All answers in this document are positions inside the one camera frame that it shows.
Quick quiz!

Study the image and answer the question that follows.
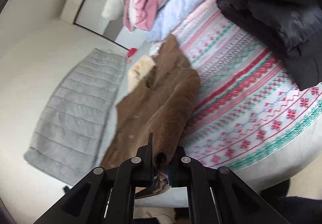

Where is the brown coat with fur collar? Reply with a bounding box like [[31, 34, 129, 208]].
[[100, 34, 200, 198]]

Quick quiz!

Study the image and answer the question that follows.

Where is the grey quilted headboard cushion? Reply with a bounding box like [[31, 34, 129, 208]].
[[24, 49, 126, 186]]

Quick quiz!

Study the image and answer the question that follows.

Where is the patterned knit blanket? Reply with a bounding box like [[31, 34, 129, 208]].
[[174, 0, 321, 170]]

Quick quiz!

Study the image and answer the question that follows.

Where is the red object by bed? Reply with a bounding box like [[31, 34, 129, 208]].
[[127, 48, 137, 58]]

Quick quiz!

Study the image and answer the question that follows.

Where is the white wardrobe with grey band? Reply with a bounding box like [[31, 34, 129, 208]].
[[60, 0, 141, 51]]

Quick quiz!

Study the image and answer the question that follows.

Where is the light blue fleece blanket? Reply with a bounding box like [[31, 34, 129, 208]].
[[144, 0, 205, 43]]

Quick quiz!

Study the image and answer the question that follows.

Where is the black puffer jacket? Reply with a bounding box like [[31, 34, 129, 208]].
[[216, 0, 321, 90]]

